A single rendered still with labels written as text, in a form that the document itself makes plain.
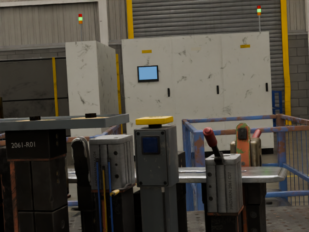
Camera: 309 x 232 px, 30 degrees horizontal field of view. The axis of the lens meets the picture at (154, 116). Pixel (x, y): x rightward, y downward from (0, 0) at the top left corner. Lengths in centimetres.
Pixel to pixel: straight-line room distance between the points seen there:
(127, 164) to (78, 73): 815
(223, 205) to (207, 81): 823
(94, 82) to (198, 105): 173
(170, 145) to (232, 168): 18
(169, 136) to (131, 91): 832
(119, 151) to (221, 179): 24
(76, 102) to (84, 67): 58
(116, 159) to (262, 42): 838
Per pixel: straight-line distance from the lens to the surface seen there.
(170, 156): 110
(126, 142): 132
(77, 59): 947
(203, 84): 944
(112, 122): 112
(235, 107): 950
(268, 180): 134
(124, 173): 131
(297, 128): 344
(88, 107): 944
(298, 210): 238
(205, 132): 111
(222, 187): 124
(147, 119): 110
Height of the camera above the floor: 122
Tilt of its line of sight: 3 degrees down
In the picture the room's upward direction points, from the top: 3 degrees counter-clockwise
